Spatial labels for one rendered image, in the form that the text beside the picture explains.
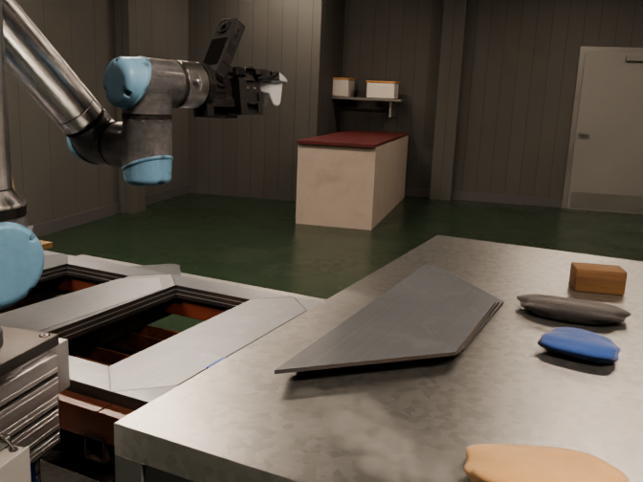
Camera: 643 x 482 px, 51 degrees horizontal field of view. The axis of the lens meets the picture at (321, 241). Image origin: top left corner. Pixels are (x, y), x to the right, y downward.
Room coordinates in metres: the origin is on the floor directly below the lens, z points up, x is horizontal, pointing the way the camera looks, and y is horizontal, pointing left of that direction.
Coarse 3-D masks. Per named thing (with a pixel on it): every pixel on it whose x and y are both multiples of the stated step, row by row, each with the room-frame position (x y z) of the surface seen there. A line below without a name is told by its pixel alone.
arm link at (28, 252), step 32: (0, 0) 0.86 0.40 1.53; (0, 32) 0.85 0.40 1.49; (0, 64) 0.85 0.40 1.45; (0, 96) 0.85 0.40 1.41; (0, 128) 0.84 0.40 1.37; (0, 160) 0.84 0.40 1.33; (0, 192) 0.84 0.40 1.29; (0, 224) 0.81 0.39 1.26; (0, 256) 0.81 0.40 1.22; (32, 256) 0.84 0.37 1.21; (0, 288) 0.81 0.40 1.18; (32, 288) 0.85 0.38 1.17
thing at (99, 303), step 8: (56, 296) 1.79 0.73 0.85; (64, 296) 1.79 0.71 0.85; (72, 296) 1.80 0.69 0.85; (80, 296) 1.80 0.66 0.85; (88, 296) 1.80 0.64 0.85; (96, 296) 1.81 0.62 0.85; (80, 304) 1.73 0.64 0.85; (88, 304) 1.74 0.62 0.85; (96, 304) 1.74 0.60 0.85; (104, 304) 1.74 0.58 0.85; (112, 304) 1.75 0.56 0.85
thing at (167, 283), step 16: (48, 272) 2.08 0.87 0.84; (64, 272) 2.13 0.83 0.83; (80, 272) 2.11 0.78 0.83; (96, 272) 2.09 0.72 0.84; (176, 288) 1.95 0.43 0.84; (128, 304) 1.77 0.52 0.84; (144, 304) 1.82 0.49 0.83; (224, 304) 1.86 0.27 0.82; (80, 320) 1.62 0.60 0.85; (96, 320) 1.65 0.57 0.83; (112, 320) 1.70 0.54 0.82; (64, 336) 1.56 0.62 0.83; (80, 384) 1.25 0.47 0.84; (112, 400) 1.21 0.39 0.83; (128, 400) 1.20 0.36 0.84
